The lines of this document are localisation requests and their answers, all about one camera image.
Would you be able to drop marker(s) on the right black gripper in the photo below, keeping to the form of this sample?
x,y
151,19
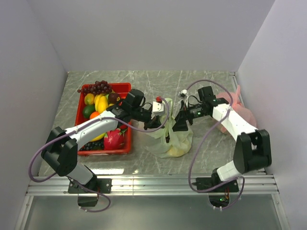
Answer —
x,y
181,124

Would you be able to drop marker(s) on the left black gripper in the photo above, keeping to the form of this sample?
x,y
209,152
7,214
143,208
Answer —
x,y
155,123

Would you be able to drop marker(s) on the green avocado print plastic bag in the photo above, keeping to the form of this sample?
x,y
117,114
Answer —
x,y
166,143

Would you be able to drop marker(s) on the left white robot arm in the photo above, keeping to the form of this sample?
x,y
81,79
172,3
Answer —
x,y
61,149

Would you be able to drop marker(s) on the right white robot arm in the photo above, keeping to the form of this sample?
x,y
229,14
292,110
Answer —
x,y
253,146

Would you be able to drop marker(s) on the pink fake dragon fruit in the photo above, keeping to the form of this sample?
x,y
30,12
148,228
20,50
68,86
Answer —
x,y
114,140

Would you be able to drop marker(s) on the yellow fake banana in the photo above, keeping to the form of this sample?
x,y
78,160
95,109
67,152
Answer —
x,y
98,137

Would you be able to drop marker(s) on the pink plastic bag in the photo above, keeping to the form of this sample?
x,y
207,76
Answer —
x,y
238,106

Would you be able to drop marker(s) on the orange fake orange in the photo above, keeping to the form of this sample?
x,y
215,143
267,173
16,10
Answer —
x,y
93,115

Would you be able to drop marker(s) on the dark green fake avocado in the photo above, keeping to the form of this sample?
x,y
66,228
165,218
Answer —
x,y
88,110

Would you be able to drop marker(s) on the red plastic crate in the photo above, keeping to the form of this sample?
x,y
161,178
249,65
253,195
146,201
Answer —
x,y
122,89

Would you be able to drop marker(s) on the dark blue grape bunch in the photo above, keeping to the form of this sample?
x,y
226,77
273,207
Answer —
x,y
92,146

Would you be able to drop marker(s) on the purple grape bunch top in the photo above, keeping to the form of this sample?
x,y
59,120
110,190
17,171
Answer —
x,y
99,87

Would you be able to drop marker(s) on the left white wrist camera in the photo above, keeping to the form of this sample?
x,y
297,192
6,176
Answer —
x,y
158,107

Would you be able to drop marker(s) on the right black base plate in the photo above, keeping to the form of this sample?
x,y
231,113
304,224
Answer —
x,y
220,196

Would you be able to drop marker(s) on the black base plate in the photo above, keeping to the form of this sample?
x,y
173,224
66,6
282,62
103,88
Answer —
x,y
220,196
88,194

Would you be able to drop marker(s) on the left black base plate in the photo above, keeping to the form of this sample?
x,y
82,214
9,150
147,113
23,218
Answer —
x,y
88,194

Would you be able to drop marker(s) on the aluminium rail frame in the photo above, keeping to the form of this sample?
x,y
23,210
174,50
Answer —
x,y
157,201

